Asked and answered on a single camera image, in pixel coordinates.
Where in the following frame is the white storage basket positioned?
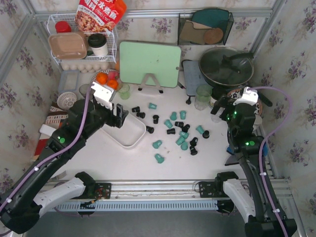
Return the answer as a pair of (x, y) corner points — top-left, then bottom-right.
(101, 113), (146, 149)

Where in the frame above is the blue grey cloth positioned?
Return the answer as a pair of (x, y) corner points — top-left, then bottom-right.
(225, 144), (268, 166)

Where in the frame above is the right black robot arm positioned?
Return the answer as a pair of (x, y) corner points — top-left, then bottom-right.
(210, 87), (297, 237)

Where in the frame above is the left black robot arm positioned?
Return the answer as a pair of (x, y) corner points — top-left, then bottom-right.
(0, 82), (128, 234)

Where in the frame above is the floral patterned plate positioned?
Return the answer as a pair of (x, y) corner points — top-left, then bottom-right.
(227, 88), (263, 116)

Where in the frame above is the white salt bottle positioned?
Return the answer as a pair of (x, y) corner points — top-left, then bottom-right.
(253, 114), (262, 129)

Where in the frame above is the clear plastic bottle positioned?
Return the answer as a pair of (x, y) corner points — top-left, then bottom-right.
(211, 114), (222, 123)

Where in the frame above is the green glass cup right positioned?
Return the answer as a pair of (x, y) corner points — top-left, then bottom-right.
(194, 84), (212, 111)

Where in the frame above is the green glass cup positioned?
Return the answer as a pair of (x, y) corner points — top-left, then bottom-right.
(118, 83), (130, 100)
(194, 84), (212, 111)

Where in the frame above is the green glass cup left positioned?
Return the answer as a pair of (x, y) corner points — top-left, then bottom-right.
(118, 83), (130, 100)

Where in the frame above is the orange tangerine right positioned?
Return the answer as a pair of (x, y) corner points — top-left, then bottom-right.
(107, 79), (119, 90)

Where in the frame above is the orange tangerine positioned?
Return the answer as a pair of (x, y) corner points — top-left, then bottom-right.
(107, 79), (119, 90)
(96, 72), (108, 85)

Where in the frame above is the grey glass cup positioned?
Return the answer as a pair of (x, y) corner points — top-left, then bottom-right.
(79, 84), (94, 100)

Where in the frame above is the pink fruit plate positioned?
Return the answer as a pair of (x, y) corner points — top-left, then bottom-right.
(91, 69), (122, 91)

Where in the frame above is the orange tangerine left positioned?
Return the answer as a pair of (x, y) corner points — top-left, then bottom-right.
(96, 72), (108, 85)

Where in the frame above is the black frying pan with lid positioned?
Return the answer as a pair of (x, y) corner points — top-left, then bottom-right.
(198, 46), (273, 107)

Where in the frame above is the white lattice bowl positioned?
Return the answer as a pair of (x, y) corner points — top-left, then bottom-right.
(57, 92), (77, 110)

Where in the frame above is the clear blue-rimmed container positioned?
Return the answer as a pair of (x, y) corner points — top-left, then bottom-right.
(58, 70), (80, 94)

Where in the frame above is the egg carton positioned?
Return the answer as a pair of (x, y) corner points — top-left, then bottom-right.
(61, 61), (112, 73)

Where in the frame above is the metal cutting board stand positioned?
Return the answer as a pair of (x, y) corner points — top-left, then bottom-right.
(138, 73), (164, 94)

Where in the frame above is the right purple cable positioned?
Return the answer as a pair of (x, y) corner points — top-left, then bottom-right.
(249, 86), (293, 237)

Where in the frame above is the purple cable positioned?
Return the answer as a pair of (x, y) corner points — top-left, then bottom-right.
(0, 83), (96, 213)
(249, 86), (293, 237)

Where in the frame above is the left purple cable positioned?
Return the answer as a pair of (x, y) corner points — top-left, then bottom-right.
(0, 83), (96, 213)

